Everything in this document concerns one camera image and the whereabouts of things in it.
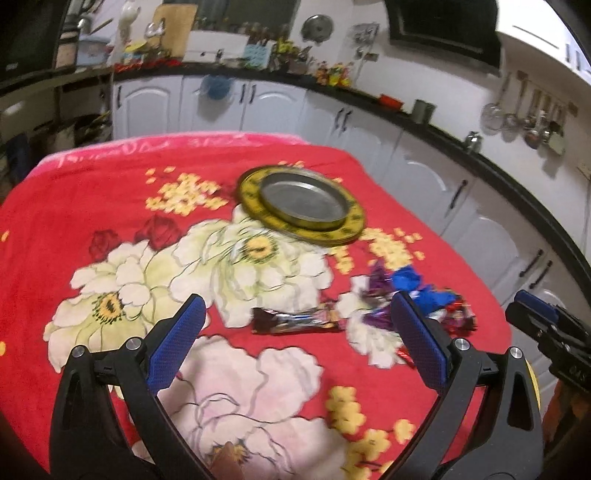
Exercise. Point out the white upper cabinets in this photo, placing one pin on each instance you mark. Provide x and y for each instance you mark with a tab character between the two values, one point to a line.
545	32

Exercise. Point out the black microwave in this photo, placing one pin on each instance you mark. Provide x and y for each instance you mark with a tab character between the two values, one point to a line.
25	37

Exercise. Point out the wooden cutting board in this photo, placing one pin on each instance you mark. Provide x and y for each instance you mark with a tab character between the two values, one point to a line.
178	23

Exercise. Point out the light blue container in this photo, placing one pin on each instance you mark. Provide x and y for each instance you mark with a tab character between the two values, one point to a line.
92	53

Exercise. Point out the dark window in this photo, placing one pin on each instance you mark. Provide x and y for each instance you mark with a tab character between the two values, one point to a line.
244	14

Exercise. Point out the dark metal ladle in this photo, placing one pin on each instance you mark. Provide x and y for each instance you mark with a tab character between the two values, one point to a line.
533	136

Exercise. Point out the blue utensil holder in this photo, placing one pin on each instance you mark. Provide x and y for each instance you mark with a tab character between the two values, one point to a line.
257	56

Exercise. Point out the yellow round bin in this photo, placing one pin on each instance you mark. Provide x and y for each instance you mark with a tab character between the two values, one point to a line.
533	383

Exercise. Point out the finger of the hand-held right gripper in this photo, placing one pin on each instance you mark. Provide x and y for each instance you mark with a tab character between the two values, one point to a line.
538	305
531	323

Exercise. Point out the hanging wall utensils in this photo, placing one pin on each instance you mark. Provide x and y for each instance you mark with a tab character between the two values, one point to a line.
365	41

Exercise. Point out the white hanging ladle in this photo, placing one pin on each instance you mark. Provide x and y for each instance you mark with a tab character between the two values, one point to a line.
125	27

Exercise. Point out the green spatula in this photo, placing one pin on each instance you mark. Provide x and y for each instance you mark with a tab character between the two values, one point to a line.
556	143

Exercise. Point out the red dark candy wrapper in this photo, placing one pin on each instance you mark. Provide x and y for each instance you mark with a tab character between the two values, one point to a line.
459	314

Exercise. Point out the red bowl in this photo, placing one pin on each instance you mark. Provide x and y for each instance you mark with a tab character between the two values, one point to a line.
391	102

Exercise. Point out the blue hanging bag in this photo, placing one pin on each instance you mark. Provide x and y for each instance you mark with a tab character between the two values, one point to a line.
216	86

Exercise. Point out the metal teapot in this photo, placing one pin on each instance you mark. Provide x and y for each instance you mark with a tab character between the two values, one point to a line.
473	142

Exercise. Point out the red floral blanket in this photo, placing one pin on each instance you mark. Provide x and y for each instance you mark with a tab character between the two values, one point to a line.
92	212

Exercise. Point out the purple foil wrapper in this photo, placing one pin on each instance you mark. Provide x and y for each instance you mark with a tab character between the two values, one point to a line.
376	318

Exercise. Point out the brown snack bar wrapper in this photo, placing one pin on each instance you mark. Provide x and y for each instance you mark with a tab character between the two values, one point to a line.
295	319

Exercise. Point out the grey metal pot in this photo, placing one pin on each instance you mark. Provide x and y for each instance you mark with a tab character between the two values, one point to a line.
423	111

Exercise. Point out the white box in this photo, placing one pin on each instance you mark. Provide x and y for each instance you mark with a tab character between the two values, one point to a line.
217	46

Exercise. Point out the metal pan lid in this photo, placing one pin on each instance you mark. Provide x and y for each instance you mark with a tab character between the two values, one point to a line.
317	27

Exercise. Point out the yellow-rimmed metal plate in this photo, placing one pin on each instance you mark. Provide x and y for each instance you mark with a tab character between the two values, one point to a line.
300	201

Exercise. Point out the wall power outlet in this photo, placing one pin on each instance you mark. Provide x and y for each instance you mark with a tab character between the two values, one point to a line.
585	170

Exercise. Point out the purple candy wrapper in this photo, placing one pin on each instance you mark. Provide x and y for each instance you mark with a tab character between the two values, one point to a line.
379	281

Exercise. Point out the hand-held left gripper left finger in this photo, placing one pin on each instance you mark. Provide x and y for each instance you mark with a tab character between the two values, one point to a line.
178	344

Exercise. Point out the spice rack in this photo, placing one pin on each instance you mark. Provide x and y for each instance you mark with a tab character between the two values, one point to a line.
293	57

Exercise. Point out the dark storage shelf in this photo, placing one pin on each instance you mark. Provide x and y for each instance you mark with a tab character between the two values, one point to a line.
55	120

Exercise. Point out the black countertop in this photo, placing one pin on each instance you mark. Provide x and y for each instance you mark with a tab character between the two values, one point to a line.
461	147

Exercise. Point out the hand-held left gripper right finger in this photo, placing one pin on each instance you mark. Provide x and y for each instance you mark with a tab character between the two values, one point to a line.
420	344

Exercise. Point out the slotted metal ladle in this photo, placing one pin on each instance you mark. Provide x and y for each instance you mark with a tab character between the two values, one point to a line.
511	121

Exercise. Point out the black range hood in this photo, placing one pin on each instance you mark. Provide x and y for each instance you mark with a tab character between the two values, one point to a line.
438	25

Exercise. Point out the red cloth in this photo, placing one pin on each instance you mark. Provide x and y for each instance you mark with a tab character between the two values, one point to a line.
143	65

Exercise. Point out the row of condiment bottles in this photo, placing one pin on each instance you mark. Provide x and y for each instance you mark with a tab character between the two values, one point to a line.
333	76

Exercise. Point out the metal faucet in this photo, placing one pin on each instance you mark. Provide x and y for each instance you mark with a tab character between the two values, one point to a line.
155	28

